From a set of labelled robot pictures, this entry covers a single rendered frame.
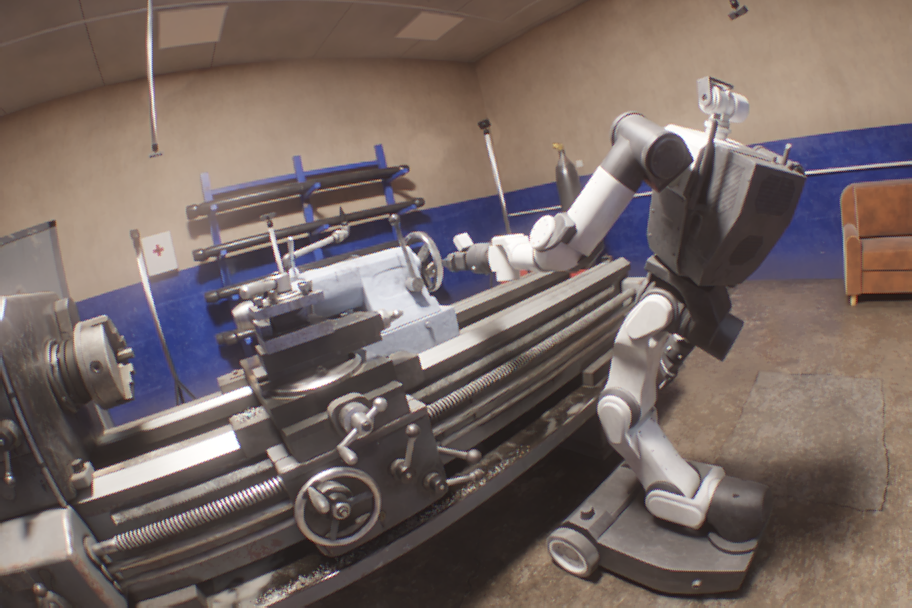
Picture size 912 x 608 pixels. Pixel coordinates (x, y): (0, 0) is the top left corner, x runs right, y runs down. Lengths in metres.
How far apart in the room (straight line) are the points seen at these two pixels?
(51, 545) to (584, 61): 5.43
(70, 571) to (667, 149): 1.49
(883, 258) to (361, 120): 5.31
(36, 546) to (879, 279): 4.37
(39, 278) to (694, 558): 4.85
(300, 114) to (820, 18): 5.36
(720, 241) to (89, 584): 1.51
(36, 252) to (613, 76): 6.25
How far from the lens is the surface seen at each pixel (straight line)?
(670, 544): 1.39
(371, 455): 1.00
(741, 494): 1.29
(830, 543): 1.68
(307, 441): 0.93
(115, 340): 1.22
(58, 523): 1.15
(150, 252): 4.14
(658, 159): 0.75
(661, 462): 1.31
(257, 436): 1.05
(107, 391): 1.18
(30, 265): 4.55
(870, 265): 3.60
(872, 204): 3.89
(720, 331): 1.02
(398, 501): 1.10
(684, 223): 0.87
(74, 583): 1.15
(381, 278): 1.27
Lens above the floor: 1.24
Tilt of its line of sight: 8 degrees down
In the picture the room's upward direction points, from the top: 13 degrees counter-clockwise
